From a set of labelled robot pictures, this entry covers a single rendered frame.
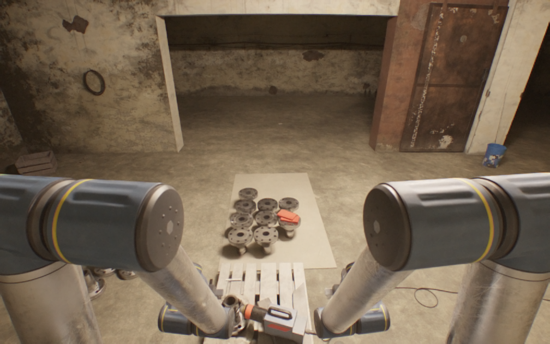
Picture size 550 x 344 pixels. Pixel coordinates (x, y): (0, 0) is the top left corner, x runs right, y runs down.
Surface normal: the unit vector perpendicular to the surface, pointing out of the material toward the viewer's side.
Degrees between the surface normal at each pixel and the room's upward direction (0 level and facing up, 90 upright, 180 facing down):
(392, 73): 90
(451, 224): 55
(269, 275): 0
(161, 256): 94
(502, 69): 90
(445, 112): 90
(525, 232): 73
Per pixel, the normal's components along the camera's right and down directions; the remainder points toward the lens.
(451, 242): 0.10, 0.23
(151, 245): 0.98, 0.08
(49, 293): 0.76, 0.21
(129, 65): 0.01, 0.47
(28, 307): 0.30, 0.30
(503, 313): -0.49, 0.28
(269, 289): 0.00, -0.89
